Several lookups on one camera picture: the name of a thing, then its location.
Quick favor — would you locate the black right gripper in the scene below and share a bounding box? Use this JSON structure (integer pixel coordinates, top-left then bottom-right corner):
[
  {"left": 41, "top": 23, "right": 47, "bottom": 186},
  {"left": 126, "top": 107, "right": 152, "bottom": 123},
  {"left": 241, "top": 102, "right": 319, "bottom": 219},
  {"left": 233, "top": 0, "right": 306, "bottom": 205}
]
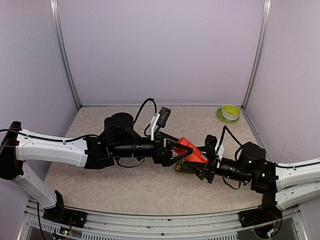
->
[{"left": 184, "top": 146, "right": 253, "bottom": 184}]

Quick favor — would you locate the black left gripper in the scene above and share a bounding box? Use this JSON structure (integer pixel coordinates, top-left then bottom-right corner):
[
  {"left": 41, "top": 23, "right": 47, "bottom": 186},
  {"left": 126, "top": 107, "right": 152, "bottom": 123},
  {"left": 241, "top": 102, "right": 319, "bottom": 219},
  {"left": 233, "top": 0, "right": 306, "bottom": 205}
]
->
[{"left": 113, "top": 131, "right": 194, "bottom": 168}]

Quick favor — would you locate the orange pill bottle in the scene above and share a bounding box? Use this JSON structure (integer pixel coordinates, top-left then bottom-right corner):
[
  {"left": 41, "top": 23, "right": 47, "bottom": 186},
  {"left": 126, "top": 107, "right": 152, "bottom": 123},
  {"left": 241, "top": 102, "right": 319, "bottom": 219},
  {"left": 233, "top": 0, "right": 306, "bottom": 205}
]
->
[{"left": 177, "top": 137, "right": 209, "bottom": 167}]

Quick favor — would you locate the green pill organizer box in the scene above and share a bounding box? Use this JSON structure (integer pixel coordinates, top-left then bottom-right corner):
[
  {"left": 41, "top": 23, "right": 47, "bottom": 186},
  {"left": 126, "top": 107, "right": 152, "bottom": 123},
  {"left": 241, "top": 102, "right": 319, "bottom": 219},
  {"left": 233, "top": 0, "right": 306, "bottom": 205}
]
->
[{"left": 174, "top": 162, "right": 194, "bottom": 174}]

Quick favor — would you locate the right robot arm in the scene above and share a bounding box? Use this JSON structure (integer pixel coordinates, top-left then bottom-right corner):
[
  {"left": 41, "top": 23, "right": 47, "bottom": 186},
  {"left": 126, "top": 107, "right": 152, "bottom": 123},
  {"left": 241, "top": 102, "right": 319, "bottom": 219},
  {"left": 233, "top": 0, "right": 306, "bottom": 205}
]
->
[{"left": 181, "top": 135, "right": 320, "bottom": 222}]

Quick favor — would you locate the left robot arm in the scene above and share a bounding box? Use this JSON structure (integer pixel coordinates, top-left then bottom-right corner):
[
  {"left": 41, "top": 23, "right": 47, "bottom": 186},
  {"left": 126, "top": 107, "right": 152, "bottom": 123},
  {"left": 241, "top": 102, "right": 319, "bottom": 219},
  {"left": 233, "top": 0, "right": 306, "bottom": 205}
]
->
[{"left": 0, "top": 107, "right": 193, "bottom": 223}]

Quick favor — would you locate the green plate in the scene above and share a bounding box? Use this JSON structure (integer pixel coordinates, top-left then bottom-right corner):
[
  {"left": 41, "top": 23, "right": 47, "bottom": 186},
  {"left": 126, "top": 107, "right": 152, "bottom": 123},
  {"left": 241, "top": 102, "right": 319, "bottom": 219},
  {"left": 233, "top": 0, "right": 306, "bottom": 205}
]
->
[{"left": 216, "top": 107, "right": 240, "bottom": 123}]

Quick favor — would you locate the white bowl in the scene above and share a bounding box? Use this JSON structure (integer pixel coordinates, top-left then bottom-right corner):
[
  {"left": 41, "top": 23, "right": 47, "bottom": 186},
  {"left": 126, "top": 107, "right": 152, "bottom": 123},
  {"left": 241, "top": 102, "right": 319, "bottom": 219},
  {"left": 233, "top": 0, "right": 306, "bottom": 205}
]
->
[{"left": 221, "top": 110, "right": 241, "bottom": 122}]

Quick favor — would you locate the lime green bowl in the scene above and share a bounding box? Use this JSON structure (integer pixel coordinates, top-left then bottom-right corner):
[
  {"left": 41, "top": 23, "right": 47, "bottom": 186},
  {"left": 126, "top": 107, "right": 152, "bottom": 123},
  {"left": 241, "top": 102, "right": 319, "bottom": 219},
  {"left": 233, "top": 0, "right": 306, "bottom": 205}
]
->
[{"left": 221, "top": 104, "right": 241, "bottom": 117}]

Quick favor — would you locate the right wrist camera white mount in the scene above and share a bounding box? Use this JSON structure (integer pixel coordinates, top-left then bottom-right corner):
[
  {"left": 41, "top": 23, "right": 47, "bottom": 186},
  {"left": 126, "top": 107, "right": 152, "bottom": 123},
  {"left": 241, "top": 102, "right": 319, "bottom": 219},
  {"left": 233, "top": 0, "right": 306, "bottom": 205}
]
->
[{"left": 204, "top": 134, "right": 221, "bottom": 163}]

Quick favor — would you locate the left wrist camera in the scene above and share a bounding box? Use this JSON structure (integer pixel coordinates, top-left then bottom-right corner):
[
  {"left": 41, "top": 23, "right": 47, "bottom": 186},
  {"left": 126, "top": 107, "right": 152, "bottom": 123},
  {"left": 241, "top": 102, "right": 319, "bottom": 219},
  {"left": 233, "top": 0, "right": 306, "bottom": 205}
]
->
[{"left": 148, "top": 107, "right": 171, "bottom": 141}]

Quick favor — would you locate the front aluminium rail base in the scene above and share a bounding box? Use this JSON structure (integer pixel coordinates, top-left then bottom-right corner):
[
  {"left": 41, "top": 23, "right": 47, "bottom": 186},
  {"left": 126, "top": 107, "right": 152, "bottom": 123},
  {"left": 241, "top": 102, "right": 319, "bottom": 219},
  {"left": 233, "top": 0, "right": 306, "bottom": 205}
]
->
[{"left": 17, "top": 197, "right": 308, "bottom": 240}]

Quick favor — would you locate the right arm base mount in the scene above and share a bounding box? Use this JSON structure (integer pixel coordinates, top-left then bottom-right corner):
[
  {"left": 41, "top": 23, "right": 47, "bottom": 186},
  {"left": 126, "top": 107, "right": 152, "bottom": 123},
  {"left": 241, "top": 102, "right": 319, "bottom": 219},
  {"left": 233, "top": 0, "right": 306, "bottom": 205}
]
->
[{"left": 238, "top": 193, "right": 283, "bottom": 228}]

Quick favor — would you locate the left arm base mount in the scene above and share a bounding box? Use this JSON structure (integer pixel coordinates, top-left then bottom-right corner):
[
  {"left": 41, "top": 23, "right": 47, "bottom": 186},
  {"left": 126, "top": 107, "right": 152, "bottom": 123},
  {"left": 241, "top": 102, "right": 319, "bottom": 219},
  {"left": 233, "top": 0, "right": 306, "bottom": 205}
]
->
[{"left": 43, "top": 190, "right": 88, "bottom": 228}]

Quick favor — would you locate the right aluminium frame post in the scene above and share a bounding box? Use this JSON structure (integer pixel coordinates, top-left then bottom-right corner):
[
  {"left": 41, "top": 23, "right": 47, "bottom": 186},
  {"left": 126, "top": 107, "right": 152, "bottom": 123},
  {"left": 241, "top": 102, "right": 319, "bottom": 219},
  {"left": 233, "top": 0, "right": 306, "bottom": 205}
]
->
[{"left": 241, "top": 0, "right": 272, "bottom": 112}]

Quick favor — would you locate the aluminium frame post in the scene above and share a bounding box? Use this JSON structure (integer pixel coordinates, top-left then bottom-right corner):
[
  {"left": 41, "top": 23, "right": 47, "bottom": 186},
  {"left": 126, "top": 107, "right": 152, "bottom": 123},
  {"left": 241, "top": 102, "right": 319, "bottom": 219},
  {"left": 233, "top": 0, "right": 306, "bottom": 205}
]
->
[
  {"left": 50, "top": 0, "right": 82, "bottom": 111},
  {"left": 241, "top": 0, "right": 272, "bottom": 112}
]

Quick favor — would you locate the left aluminium frame post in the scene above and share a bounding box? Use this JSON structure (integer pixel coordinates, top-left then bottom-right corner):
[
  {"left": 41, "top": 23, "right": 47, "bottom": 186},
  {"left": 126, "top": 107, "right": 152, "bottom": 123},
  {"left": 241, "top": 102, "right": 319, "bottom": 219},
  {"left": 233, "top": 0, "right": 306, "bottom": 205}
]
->
[{"left": 50, "top": 0, "right": 82, "bottom": 111}]

